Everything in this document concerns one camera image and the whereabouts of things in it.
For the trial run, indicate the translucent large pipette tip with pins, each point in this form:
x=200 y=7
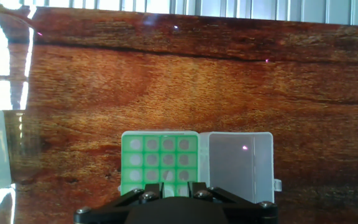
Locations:
x=168 y=192

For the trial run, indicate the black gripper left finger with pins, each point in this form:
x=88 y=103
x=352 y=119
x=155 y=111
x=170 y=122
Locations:
x=110 y=213

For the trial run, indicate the tall translucent green tip box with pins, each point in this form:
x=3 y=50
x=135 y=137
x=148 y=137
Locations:
x=235 y=168

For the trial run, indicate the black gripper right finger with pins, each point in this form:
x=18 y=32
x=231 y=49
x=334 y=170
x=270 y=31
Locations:
x=244 y=213

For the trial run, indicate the glossy brown wooden board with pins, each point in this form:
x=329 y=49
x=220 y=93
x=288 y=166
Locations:
x=197 y=77

